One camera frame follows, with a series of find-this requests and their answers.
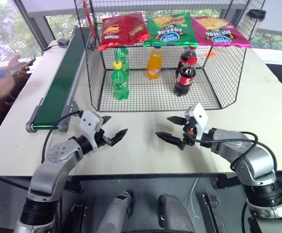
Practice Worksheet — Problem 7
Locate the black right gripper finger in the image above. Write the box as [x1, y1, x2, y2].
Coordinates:
[166, 116, 188, 126]
[155, 132, 184, 147]

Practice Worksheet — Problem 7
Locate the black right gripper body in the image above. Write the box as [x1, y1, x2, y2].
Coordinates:
[179, 116, 198, 150]

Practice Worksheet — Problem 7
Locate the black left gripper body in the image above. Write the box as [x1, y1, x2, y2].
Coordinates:
[93, 128, 111, 148]

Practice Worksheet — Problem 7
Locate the grey smartphone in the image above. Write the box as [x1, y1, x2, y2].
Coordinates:
[9, 54, 36, 76]

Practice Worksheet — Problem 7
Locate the green conveyor belt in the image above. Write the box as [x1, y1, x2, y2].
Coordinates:
[25, 26, 93, 133]

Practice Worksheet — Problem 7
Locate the dark grey plastic box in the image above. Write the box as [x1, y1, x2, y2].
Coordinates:
[56, 38, 70, 48]

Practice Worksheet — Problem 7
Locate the green soda bottle yellow cap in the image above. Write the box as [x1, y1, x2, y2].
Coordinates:
[111, 60, 130, 101]

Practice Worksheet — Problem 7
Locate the cola bottle red cap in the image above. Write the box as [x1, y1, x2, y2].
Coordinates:
[173, 56, 197, 97]
[175, 46, 197, 76]

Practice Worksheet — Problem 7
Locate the orange soda bottle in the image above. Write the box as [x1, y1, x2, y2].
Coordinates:
[146, 46, 163, 81]

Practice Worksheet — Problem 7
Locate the dark rounded robot leg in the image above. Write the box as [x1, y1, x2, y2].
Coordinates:
[96, 190, 135, 233]
[157, 193, 195, 233]

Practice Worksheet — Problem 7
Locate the green chips bag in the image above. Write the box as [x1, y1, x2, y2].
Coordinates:
[143, 12, 199, 48]

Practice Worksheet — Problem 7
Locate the red chips bag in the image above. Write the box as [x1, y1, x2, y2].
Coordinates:
[97, 12, 150, 52]

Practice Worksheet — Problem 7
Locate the magenta chips bag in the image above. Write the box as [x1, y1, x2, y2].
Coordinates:
[191, 16, 253, 49]

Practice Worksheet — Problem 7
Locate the red hanging strip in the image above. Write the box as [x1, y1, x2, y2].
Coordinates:
[82, 0, 97, 39]

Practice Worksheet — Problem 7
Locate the clear tumbler black lid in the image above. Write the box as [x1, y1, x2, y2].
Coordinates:
[237, 9, 267, 42]

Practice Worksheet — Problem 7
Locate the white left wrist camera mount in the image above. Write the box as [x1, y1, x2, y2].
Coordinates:
[79, 110, 104, 150]

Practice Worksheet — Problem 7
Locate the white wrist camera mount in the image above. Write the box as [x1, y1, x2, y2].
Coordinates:
[79, 110, 104, 150]
[184, 102, 209, 149]

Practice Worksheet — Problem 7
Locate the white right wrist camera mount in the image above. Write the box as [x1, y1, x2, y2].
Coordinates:
[184, 102, 209, 149]

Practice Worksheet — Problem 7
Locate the black wire mesh shelf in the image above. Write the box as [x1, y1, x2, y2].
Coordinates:
[73, 0, 266, 113]

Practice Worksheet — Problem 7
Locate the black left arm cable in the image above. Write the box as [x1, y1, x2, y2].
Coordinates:
[41, 110, 84, 164]

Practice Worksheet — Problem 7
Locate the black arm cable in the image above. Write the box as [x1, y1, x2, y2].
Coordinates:
[41, 110, 84, 164]
[229, 131, 278, 176]

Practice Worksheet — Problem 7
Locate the thin white cable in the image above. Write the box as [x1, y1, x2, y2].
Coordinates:
[181, 178, 199, 220]

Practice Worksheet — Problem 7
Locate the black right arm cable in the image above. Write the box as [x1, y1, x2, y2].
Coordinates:
[229, 131, 278, 176]

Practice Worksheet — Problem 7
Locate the black metal bracket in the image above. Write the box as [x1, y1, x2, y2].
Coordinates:
[70, 203, 88, 233]
[201, 193, 227, 233]

